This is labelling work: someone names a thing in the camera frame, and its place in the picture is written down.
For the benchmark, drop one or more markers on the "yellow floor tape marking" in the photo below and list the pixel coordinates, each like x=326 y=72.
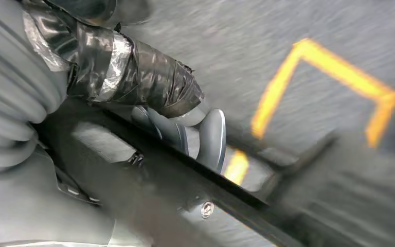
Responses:
x=337 y=70

